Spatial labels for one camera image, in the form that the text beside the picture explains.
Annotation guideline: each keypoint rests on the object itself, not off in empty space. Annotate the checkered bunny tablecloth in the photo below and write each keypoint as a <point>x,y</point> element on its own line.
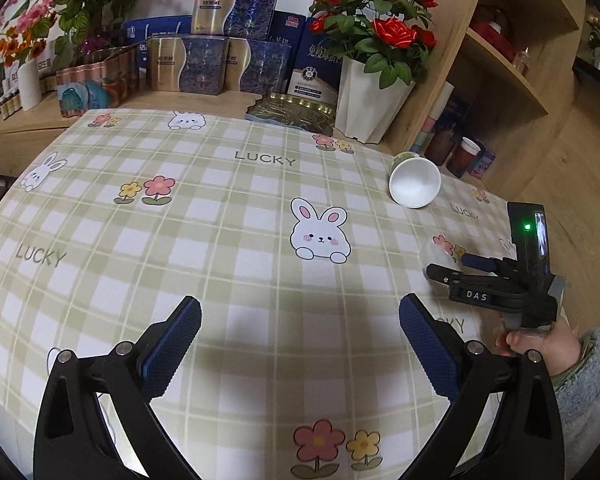
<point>230,260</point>

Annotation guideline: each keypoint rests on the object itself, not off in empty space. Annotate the wooden sideboard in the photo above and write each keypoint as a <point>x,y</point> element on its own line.
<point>10,140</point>

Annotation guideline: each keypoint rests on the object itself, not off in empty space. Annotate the scalloped teal tin box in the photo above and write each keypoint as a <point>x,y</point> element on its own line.
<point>95,85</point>

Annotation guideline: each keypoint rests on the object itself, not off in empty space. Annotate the red rose plant white pot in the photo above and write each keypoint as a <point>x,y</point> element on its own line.
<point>375,95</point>

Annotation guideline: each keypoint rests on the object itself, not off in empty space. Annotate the white narrow box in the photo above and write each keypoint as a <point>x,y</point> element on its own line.
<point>46,72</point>

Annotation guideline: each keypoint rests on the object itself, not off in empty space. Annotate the white paper cup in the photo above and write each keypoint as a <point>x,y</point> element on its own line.
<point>415,182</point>

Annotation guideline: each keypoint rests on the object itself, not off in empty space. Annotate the gold blue gift box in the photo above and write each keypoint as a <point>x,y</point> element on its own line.
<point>260,65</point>
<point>235,10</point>
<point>190,65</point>

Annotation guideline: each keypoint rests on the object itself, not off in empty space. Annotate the dark jar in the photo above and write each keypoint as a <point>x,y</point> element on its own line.
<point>440,150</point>

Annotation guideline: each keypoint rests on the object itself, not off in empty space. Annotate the person's right hand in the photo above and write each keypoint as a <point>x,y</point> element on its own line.
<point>555,350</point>

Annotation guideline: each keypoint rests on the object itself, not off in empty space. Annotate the red teapot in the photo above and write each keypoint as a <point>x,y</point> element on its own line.
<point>490,35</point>

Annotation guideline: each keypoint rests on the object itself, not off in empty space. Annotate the wooden shelf unit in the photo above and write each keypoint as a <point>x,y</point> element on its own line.
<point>510,10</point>

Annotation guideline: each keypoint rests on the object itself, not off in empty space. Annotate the row of small bottles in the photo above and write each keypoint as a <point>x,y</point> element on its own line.
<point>2,105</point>

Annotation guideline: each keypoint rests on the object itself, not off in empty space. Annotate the clear plastic container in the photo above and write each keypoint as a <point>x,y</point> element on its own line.
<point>437,255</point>

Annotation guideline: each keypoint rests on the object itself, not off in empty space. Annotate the blue box white print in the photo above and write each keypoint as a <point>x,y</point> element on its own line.
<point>150,27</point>

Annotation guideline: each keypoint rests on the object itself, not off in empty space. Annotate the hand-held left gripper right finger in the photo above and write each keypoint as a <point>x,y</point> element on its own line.
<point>430,350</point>

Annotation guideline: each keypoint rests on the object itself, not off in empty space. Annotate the pink flower plant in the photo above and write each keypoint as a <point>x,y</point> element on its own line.
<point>95,0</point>

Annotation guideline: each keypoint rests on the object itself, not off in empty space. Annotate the white ribbed vase orange flowers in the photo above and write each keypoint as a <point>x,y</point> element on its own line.
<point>29,87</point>

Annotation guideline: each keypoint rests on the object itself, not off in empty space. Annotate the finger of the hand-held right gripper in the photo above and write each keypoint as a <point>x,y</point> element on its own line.
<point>482,262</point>
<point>460,278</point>

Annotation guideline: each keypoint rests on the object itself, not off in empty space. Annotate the red jar white lid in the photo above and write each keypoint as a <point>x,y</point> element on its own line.
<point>465,157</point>

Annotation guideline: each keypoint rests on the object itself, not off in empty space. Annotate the small blue box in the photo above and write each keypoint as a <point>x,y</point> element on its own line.
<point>484,162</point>

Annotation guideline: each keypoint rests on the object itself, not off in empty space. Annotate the small glass bottle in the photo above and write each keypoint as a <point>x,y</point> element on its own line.
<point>523,62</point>

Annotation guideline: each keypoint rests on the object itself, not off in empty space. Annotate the stack of pastel cups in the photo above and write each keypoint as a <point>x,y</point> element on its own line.
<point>430,125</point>

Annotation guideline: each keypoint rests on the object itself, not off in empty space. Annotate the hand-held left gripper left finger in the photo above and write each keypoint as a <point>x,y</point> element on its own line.
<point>172,350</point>

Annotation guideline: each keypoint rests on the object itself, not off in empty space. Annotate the dark blue box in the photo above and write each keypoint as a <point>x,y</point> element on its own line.
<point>287,27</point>

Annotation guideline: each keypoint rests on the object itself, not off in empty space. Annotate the gold metal tray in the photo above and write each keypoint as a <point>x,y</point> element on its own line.
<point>290,112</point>

